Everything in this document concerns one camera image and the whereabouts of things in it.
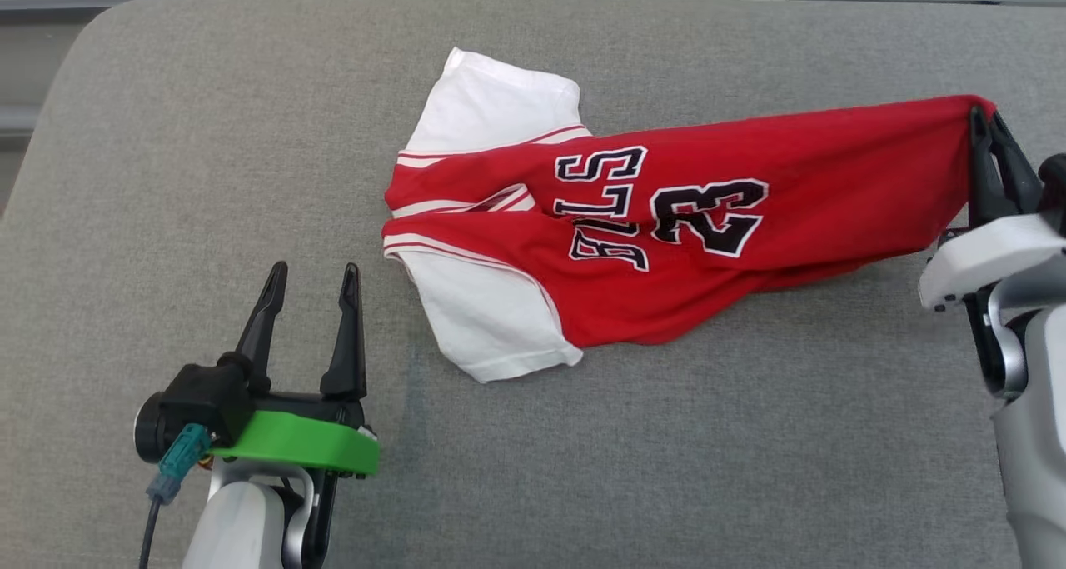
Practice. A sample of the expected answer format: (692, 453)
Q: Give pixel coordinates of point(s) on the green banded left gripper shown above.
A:
(300, 444)

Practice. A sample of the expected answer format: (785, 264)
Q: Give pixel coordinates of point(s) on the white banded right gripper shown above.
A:
(991, 257)

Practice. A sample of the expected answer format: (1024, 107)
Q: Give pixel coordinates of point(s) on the red white number jersey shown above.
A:
(683, 219)

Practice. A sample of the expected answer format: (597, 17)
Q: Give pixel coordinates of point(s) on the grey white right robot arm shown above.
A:
(1033, 402)

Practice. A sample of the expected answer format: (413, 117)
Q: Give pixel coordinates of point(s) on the grey fabric sofa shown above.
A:
(250, 136)

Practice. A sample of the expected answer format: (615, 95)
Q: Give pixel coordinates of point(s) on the grey horizontal bar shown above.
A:
(17, 121)

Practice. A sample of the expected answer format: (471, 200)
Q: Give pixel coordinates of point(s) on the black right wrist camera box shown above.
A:
(1054, 190)

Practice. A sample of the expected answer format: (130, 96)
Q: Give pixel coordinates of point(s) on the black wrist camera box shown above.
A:
(204, 394)
(1054, 190)

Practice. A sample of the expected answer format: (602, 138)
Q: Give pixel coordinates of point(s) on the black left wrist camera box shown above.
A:
(204, 394)

